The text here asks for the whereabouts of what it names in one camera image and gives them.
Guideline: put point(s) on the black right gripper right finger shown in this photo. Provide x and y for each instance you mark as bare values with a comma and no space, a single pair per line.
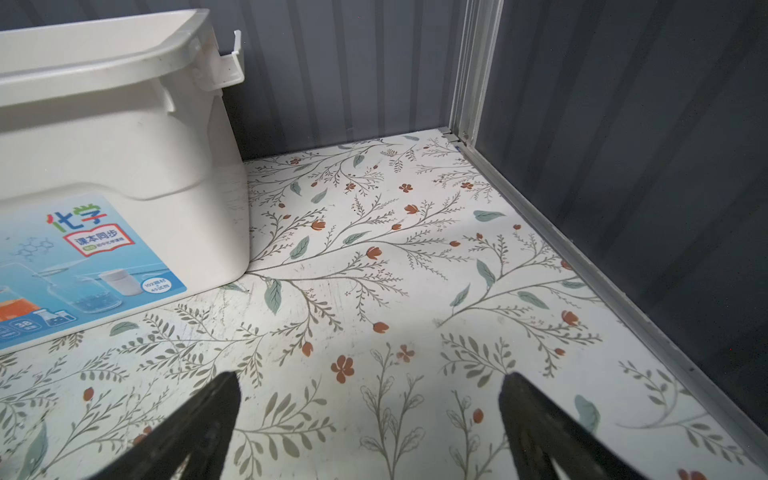
544,439

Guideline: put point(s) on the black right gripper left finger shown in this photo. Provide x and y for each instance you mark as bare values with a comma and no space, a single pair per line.
193,440

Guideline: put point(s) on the white plastic storage bin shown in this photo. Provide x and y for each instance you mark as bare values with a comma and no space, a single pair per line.
122,185

